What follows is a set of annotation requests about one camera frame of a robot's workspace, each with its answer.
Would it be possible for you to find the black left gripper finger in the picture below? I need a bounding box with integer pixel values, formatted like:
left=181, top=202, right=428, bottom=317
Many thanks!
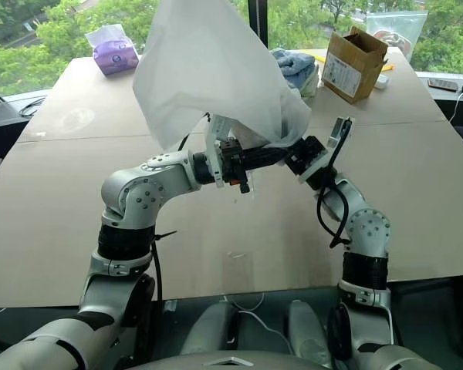
left=242, top=156, right=287, bottom=170
left=240, top=146, right=291, bottom=160

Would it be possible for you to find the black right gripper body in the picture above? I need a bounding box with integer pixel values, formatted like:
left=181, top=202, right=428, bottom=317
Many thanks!
left=292, top=135, right=328, bottom=175

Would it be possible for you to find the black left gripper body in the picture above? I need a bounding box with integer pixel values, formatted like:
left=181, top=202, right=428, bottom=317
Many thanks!
left=218, top=137, right=246, bottom=186

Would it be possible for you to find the white drawstring bag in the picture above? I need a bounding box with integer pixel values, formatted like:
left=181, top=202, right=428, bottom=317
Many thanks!
left=132, top=0, right=313, bottom=153

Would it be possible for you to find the clear zip bag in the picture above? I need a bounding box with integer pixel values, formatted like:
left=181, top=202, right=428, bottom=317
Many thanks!
left=365, top=10, right=428, bottom=63

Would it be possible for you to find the stack of blue towels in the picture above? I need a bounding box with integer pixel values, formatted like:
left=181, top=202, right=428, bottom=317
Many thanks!
left=269, top=47, right=320, bottom=105

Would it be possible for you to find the open cardboard box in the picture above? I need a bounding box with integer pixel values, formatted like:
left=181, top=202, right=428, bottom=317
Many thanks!
left=319, top=25, right=390, bottom=104

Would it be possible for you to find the smartphone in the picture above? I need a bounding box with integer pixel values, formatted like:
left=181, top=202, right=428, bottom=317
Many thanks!
left=427, top=77, right=459, bottom=93

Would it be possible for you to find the purple tissue pack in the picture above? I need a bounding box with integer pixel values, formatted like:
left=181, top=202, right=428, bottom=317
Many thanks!
left=84, top=23, right=141, bottom=79

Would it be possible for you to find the grey rounded robot leg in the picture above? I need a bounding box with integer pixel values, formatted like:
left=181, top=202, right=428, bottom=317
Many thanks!
left=287, top=299, right=333, bottom=367
left=180, top=300, right=241, bottom=356

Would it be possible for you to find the grey robot torso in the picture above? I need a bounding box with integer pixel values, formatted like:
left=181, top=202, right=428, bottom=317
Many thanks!
left=134, top=348, right=333, bottom=370

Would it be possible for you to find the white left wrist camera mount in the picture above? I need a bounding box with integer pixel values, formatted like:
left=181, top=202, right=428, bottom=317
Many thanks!
left=204, top=113, right=255, bottom=194

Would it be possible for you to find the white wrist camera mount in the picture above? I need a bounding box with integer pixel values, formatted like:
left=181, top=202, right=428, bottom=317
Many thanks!
left=204, top=113, right=255, bottom=194
left=297, top=116, right=356, bottom=183

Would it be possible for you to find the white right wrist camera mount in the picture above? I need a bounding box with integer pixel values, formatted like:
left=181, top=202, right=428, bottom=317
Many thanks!
left=297, top=116, right=356, bottom=183

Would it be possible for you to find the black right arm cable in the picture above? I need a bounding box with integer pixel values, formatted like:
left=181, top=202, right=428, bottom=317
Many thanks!
left=316, top=119, right=353, bottom=248

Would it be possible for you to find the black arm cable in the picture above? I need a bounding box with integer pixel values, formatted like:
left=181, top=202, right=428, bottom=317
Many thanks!
left=316, top=119, right=353, bottom=248
left=149, top=230, right=178, bottom=302

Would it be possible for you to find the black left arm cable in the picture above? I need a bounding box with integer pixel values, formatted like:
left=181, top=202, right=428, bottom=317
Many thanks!
left=149, top=230, right=178, bottom=302

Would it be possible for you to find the black window post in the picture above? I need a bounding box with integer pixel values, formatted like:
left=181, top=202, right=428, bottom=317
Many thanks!
left=248, top=0, right=269, bottom=44

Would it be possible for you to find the thin white cable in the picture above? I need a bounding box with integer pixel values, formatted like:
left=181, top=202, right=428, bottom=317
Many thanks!
left=222, top=292, right=295, bottom=350

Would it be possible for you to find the black cable bundle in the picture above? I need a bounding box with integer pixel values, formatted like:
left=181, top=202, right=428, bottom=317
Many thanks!
left=18, top=96, right=47, bottom=117

